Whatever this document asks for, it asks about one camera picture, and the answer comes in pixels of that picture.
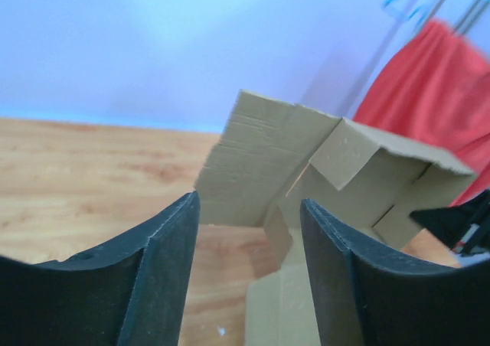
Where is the brown cardboard box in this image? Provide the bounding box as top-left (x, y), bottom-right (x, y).
top-left (194, 91), bottom-right (475, 345)

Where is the white metal clothes rack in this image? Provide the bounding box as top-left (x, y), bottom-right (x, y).
top-left (337, 0), bottom-right (489, 116)

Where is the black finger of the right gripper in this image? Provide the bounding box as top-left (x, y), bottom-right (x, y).
top-left (409, 189), bottom-right (489, 254)

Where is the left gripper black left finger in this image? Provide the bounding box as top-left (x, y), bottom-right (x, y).
top-left (1, 192), bottom-right (200, 345)

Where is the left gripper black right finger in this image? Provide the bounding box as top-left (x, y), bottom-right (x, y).
top-left (300, 199), bottom-right (489, 345)

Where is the red cloth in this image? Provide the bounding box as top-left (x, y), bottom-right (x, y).
top-left (354, 20), bottom-right (489, 205)

